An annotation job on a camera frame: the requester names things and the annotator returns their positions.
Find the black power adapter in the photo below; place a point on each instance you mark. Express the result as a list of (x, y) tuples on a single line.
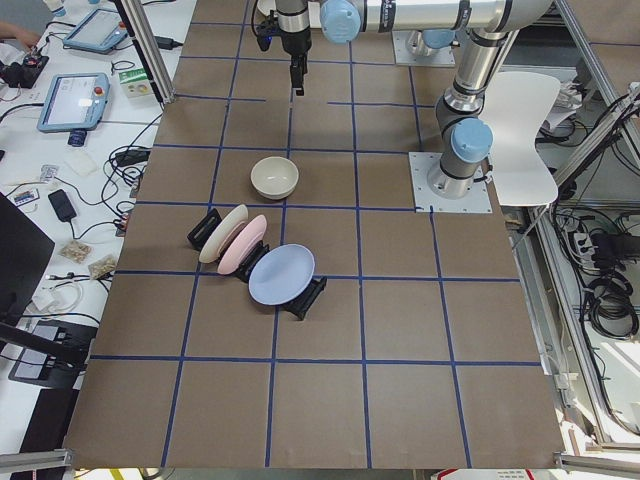
[(167, 43)]

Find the cream plate in rack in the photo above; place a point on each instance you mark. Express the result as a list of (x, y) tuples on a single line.
[(224, 234)]

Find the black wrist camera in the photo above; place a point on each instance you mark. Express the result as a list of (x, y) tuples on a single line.
[(266, 31)]

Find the cream ceramic bowl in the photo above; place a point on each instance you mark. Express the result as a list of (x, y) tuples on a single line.
[(274, 177)]

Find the pink plate in rack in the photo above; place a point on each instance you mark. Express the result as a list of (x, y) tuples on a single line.
[(242, 245)]

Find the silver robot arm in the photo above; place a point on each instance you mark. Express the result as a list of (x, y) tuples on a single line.
[(467, 139), (291, 7)]

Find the light blue plate in rack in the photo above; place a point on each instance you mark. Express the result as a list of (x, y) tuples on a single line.
[(282, 274)]

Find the far blue teach pendant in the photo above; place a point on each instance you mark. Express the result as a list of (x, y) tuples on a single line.
[(101, 31)]

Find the blue teach pendant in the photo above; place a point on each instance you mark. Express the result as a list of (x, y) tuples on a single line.
[(101, 31), (74, 101)]

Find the white plastic chair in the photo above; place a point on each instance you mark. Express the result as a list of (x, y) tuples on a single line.
[(515, 107)]

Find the near blue teach pendant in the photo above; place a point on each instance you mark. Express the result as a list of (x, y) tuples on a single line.
[(74, 101)]

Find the black dish rack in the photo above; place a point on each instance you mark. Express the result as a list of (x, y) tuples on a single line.
[(299, 306)]

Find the black smartphone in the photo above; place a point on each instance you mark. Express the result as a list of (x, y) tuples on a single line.
[(62, 205)]

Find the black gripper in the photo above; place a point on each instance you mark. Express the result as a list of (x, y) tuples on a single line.
[(295, 43)]

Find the green white carton box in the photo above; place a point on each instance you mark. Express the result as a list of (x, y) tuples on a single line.
[(135, 83)]

